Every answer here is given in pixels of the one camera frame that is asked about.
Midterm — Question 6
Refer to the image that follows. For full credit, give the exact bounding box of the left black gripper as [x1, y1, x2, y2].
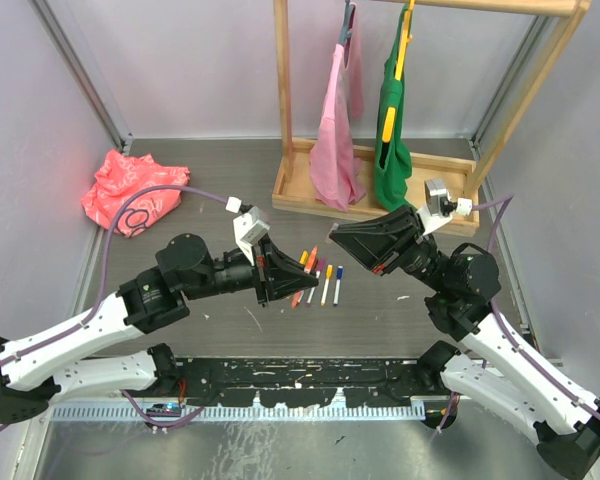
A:
[183, 233, 319, 307]

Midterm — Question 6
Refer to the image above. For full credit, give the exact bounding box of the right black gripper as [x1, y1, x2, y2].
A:
[329, 202, 449, 293]

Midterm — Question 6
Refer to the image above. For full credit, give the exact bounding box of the orange marker pen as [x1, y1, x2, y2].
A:
[291, 245, 318, 308]

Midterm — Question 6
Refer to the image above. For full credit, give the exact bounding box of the purple capped white pen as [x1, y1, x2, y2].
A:
[305, 270, 321, 306]

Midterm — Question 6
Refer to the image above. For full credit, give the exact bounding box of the blue capped white pen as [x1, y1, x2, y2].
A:
[333, 275, 342, 306]

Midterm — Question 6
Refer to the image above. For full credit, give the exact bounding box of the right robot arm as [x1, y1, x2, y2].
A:
[329, 206, 600, 479]

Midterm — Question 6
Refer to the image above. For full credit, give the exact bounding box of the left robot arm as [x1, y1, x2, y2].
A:
[0, 233, 318, 425]

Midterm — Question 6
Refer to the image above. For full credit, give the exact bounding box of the green shirt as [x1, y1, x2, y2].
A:
[374, 2, 413, 212]

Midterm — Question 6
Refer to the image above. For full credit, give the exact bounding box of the wooden clothes rack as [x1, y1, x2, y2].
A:
[272, 1, 590, 237]

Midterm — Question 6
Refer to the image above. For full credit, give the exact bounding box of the pink shirt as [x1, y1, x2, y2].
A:
[309, 14, 366, 211]

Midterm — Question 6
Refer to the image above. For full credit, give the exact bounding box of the red patterned cloth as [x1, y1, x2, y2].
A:
[81, 150, 190, 238]

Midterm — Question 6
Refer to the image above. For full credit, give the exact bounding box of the yellow clothes hanger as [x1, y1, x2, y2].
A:
[382, 0, 415, 143]

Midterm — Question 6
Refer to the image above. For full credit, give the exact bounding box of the grey clothes hanger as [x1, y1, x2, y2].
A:
[338, 0, 356, 45]

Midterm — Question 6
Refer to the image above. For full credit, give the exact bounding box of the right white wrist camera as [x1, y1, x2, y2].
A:
[416, 178, 473, 236]

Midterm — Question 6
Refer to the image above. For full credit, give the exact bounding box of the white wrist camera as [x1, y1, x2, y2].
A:
[416, 178, 473, 236]
[233, 204, 270, 266]

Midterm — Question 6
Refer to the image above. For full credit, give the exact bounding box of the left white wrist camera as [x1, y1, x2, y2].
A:
[233, 204, 270, 266]

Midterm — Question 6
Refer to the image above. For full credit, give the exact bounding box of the white cable duct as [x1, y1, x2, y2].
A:
[50, 401, 426, 423]

